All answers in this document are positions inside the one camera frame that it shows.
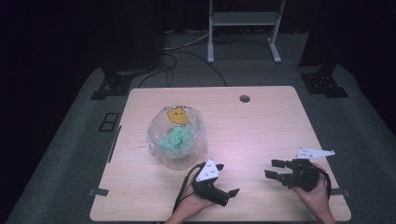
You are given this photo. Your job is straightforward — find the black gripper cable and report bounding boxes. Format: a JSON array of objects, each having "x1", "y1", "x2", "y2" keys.
[
  {"x1": 317, "y1": 163, "x2": 332, "y2": 201},
  {"x1": 172, "y1": 161, "x2": 207, "y2": 215}
]

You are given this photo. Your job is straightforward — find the crumpled green paper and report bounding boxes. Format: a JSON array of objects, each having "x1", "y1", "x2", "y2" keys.
[{"x1": 158, "y1": 126, "x2": 196, "y2": 150}]

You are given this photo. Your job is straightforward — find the grey tape piece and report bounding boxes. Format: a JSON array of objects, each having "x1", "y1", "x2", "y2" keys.
[
  {"x1": 87, "y1": 187, "x2": 110, "y2": 198},
  {"x1": 330, "y1": 188, "x2": 351, "y2": 198}
]

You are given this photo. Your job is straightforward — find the person's right hand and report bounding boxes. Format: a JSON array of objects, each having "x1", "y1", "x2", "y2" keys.
[{"x1": 288, "y1": 162, "x2": 332, "y2": 217}]

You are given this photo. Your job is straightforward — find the white metal stand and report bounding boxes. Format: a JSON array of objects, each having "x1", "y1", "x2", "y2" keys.
[{"x1": 206, "y1": 0, "x2": 287, "y2": 64}]

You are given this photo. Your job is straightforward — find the grey floor cable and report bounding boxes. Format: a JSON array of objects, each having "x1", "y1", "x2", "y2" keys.
[{"x1": 162, "y1": 28, "x2": 210, "y2": 52}]

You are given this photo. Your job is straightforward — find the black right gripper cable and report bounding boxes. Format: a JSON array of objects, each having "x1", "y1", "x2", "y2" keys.
[{"x1": 317, "y1": 163, "x2": 332, "y2": 201}]

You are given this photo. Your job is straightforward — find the black stand base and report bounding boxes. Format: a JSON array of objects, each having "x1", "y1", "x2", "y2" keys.
[
  {"x1": 90, "y1": 65, "x2": 134, "y2": 101},
  {"x1": 300, "y1": 63, "x2": 349, "y2": 99}
]

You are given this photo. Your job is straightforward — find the clear plastic bag yellow print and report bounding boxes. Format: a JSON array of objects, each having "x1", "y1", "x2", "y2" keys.
[{"x1": 147, "y1": 105, "x2": 209, "y2": 161}]

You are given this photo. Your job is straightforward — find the black floor cable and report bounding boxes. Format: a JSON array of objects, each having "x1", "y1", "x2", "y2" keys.
[{"x1": 137, "y1": 49, "x2": 229, "y2": 89}]

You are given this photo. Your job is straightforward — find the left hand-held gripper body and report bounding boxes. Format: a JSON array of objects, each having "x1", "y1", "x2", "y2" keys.
[{"x1": 191, "y1": 159, "x2": 232, "y2": 207}]

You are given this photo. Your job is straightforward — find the black rectangular floor frame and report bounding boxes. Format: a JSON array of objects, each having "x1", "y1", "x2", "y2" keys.
[{"x1": 98, "y1": 112, "x2": 121, "y2": 133}]

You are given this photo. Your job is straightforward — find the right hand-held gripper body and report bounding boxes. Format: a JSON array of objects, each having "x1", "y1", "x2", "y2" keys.
[{"x1": 280, "y1": 147, "x2": 336, "y2": 192}]

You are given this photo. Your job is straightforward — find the person's left hand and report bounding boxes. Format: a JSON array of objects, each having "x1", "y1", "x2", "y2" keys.
[{"x1": 177, "y1": 183, "x2": 218, "y2": 218}]

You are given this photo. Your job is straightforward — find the clear round bin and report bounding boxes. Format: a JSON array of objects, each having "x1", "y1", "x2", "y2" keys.
[{"x1": 148, "y1": 106, "x2": 207, "y2": 172}]

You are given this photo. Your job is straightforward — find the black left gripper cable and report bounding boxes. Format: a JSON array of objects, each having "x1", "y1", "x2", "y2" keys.
[{"x1": 172, "y1": 161, "x2": 207, "y2": 215}]

